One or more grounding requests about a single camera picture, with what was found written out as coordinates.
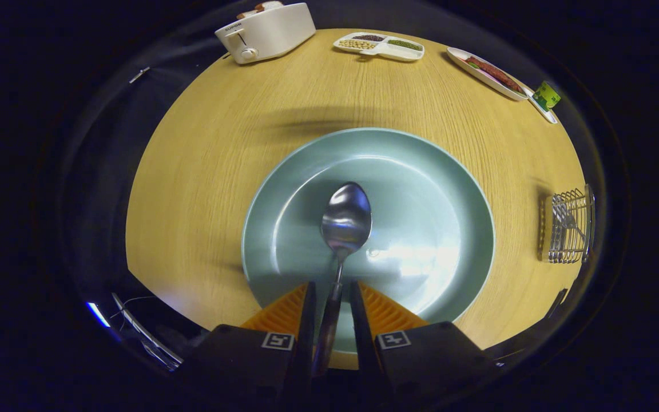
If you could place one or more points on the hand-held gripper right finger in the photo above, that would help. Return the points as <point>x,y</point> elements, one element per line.
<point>362,332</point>

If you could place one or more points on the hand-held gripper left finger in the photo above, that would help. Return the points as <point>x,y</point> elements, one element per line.
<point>306,332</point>

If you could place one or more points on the silver spoon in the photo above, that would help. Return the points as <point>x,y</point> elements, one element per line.
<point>346,217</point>

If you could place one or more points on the silver fork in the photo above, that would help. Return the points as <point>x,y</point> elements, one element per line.
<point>564,216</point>

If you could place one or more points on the teal round plate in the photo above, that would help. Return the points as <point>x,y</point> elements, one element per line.
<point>421,200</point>

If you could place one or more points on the white divided dish with beans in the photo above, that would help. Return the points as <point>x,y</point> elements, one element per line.
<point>398,53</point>

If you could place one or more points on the white square coaster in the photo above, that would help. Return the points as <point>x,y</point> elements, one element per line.
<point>547,116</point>

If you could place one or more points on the white oval food plate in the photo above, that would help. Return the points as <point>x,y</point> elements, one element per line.
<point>461,60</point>

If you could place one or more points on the red-brown meat pieces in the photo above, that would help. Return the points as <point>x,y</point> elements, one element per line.
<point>498,74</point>

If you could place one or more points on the white toaster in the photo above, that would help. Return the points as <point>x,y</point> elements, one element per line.
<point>275,34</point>

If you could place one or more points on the green drink bottle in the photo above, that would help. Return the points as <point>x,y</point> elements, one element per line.
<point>547,96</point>

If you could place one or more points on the silver clip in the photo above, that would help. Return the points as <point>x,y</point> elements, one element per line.
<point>139,75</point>

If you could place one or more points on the toast bread slice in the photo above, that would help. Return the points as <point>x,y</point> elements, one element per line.
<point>246,14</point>
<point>269,6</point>

